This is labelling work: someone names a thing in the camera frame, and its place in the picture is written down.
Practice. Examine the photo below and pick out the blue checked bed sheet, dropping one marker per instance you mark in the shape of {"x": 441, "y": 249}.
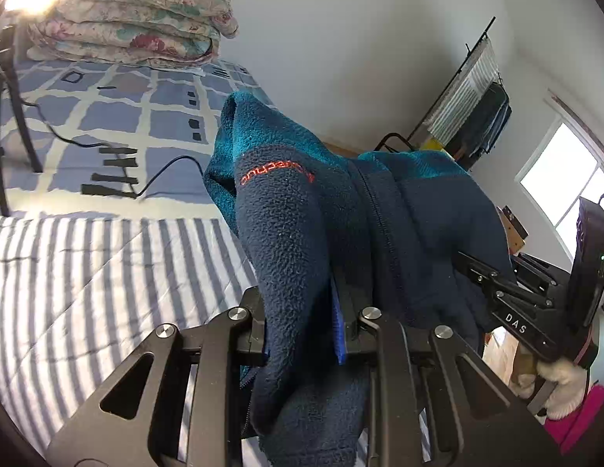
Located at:
{"x": 112, "y": 121}

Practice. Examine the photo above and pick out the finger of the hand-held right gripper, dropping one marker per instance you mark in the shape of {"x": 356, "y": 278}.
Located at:
{"x": 540, "y": 277}
{"x": 518, "y": 323}

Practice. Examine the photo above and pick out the brown wooden furniture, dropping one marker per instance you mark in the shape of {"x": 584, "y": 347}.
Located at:
{"x": 513, "y": 231}

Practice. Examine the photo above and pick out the blue white striped bed sheet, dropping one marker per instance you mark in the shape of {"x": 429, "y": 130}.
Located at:
{"x": 87, "y": 282}

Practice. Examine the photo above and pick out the striped hanging cloth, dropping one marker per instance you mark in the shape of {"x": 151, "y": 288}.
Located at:
{"x": 465, "y": 92}

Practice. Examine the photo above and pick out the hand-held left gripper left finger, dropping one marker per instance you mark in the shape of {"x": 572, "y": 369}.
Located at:
{"x": 253, "y": 335}

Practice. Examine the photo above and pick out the folded floral quilt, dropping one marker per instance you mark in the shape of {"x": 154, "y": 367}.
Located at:
{"x": 136, "y": 14}

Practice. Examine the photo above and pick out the window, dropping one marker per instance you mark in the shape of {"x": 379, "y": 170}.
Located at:
{"x": 564, "y": 170}

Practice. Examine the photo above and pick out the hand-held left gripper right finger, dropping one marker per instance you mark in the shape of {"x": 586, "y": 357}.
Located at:
{"x": 338, "y": 335}

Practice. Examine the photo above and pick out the yellow box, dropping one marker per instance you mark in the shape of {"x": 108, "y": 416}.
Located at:
{"x": 432, "y": 145}

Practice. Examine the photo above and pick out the teal plaid fleece jacket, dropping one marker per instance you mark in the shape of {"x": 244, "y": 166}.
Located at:
{"x": 292, "y": 233}

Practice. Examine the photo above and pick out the black metal clothes rack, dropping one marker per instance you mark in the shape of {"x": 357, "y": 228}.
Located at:
{"x": 396, "y": 135}

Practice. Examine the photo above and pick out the dark hanging garment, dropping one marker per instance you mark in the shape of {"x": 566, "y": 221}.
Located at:
{"x": 487, "y": 121}

